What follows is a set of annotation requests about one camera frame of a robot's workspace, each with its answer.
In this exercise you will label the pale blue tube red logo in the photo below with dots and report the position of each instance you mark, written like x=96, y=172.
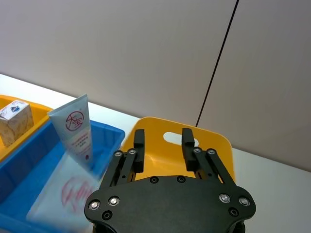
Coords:
x=75, y=128
x=63, y=191

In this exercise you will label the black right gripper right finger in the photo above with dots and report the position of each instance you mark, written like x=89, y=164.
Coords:
x=188, y=150

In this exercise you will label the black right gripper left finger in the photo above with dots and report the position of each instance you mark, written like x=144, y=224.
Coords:
x=139, y=150

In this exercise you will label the small cream patterned carton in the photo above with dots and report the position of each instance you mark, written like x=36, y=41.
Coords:
x=17, y=123

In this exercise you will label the blue plastic bin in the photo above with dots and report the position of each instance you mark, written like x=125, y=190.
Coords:
x=29, y=170

